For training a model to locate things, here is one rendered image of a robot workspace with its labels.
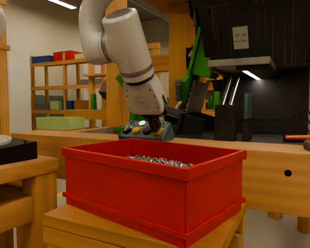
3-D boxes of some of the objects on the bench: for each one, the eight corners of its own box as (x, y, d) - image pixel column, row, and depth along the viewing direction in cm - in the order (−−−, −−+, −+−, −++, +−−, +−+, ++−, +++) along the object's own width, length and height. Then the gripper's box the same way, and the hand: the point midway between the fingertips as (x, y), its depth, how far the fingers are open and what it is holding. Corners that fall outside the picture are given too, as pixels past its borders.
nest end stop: (179, 128, 105) (178, 118, 102) (165, 123, 108) (163, 114, 104) (180, 126, 106) (179, 116, 103) (166, 121, 109) (165, 111, 105)
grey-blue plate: (248, 141, 84) (249, 93, 83) (241, 141, 85) (242, 93, 84) (253, 138, 92) (254, 94, 91) (246, 138, 93) (247, 94, 92)
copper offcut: (316, 141, 83) (316, 134, 83) (319, 142, 81) (319, 135, 81) (283, 140, 85) (283, 133, 85) (285, 142, 83) (285, 134, 83)
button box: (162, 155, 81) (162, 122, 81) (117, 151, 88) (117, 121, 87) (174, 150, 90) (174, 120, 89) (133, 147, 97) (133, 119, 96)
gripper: (170, 64, 72) (184, 122, 82) (119, 67, 78) (139, 120, 89) (159, 79, 66) (176, 139, 77) (107, 82, 73) (129, 136, 84)
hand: (154, 123), depth 82 cm, fingers closed
